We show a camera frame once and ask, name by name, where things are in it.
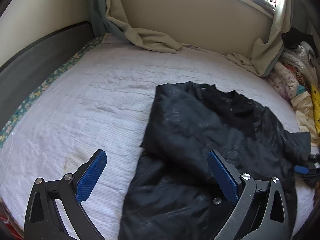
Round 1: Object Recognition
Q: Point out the black padded jacket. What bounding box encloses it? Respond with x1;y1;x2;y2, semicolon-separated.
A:
118;82;311;239

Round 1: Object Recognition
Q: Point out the black garment on pile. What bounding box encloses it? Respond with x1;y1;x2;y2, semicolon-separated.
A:
281;27;316;50

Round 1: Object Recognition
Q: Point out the dark grey bed headboard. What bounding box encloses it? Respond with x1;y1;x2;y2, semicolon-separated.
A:
1;22;94;127

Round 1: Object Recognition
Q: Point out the yellow patterned pillow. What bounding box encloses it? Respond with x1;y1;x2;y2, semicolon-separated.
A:
311;84;320;137

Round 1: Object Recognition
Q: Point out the floral green mattress edge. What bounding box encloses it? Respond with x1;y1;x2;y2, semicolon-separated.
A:
0;36;103;148

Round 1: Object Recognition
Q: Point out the beige curtain right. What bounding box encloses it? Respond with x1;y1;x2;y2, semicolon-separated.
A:
226;0;293;77

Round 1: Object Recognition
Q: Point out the cream towel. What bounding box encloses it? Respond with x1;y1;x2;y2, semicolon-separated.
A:
291;92;319;144

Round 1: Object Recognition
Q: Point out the white quilted bed sheet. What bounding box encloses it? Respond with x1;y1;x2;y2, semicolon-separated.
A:
1;36;316;239

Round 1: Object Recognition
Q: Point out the pile of folded blankets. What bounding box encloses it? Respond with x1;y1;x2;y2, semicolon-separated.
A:
267;41;319;101

